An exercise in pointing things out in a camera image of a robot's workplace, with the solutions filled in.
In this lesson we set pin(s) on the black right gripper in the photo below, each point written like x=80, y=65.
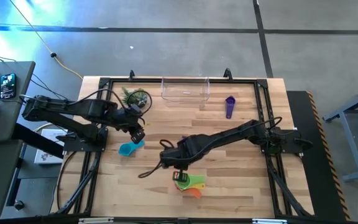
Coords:
x=176, y=158

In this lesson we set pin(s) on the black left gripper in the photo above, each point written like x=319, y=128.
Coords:
x=126, y=119

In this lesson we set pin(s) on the green measuring cup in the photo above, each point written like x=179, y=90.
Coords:
x=191, y=180

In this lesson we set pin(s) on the teal measuring cup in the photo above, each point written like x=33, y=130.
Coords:
x=126, y=150

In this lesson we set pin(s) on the orange measuring cup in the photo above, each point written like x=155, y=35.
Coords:
x=194, y=193

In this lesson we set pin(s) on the purple measuring cup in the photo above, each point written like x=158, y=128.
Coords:
x=230, y=102

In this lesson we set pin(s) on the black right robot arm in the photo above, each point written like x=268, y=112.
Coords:
x=228, y=135

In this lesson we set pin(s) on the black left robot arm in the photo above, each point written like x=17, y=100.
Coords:
x=73, y=107

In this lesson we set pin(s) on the clear plastic basket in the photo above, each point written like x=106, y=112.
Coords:
x=185, y=93

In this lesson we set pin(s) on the potted succulent plant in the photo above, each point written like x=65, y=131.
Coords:
x=135, y=98

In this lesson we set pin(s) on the white paper sheet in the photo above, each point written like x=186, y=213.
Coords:
x=47, y=152

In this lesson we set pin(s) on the black caster wheel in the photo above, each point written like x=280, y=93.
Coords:
x=19, y=205

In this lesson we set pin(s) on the black smartphone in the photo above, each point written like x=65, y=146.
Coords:
x=8, y=86

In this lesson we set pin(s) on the black hazard-striped mat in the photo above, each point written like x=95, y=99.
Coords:
x=322, y=174

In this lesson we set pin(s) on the grey metal stand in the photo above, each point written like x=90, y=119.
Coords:
x=350, y=137

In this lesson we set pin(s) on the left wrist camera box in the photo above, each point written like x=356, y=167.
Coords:
x=133, y=109

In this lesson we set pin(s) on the silver metal bracket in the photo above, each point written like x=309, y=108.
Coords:
x=95, y=220
x=269, y=221

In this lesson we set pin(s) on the black aluminium table frame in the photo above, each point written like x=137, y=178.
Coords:
x=244, y=81

